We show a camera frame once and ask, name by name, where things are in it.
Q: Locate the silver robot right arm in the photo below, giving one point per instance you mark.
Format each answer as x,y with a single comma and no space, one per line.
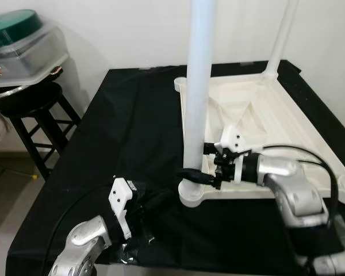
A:
299,190

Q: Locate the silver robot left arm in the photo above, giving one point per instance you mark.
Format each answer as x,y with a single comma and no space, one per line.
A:
83,238

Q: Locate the clear plastic bag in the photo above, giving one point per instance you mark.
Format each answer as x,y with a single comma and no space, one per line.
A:
126,253

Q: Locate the black tablecloth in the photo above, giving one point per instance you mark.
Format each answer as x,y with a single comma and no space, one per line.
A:
132,126

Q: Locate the white plastic table top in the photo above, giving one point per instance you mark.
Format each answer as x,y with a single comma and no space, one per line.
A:
264,115

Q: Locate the grey tape patch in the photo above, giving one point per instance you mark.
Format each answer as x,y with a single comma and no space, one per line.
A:
252,62
145,68

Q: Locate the small yellow floor object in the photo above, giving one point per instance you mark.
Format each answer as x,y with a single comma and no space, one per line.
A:
33,177

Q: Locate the black round stool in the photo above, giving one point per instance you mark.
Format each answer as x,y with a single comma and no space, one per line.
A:
34,95

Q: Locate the clear plastic storage box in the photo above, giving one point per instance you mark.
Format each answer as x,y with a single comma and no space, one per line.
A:
29,52

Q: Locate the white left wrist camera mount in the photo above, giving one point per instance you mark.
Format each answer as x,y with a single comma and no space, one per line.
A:
119,198

